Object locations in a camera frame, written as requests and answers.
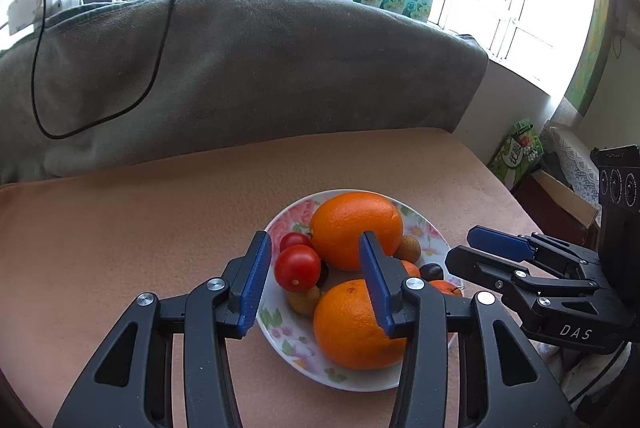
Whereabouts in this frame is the long black cable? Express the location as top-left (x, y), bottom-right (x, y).
top-left (31, 0), bottom-right (183, 139)

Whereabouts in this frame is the red cherry tomato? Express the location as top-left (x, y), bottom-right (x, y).
top-left (273, 245), bottom-right (322, 293)
top-left (279, 232), bottom-right (314, 254)

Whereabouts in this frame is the brown longan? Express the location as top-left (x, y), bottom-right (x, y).
top-left (287, 285), bottom-right (322, 316)
top-left (393, 235), bottom-right (422, 262)

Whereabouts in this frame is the grey blanket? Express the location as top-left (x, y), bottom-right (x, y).
top-left (0, 0), bottom-right (490, 185)

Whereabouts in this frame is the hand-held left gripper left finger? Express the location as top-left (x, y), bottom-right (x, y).
top-left (52, 231), bottom-right (273, 428)

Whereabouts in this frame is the person's right hand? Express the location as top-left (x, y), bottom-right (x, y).
top-left (550, 340), bottom-right (633, 411)

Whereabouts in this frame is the speckled large orange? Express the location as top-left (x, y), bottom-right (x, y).
top-left (313, 279), bottom-right (408, 370)

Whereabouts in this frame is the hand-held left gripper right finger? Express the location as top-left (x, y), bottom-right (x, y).
top-left (358, 231), bottom-right (581, 428)

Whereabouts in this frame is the brown cardboard box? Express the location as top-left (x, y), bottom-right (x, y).
top-left (512, 171), bottom-right (601, 249)

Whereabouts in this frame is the white floral plate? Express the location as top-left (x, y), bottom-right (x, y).
top-left (255, 189), bottom-right (458, 393)

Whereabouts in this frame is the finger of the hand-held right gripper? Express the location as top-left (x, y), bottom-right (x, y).
top-left (445, 245), bottom-right (601, 309)
top-left (466, 225), bottom-right (601, 276)

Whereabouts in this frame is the green carton box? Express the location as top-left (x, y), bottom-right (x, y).
top-left (487, 119), bottom-right (543, 189)

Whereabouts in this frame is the smooth large orange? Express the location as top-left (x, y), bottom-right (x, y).
top-left (309, 191), bottom-right (404, 272)

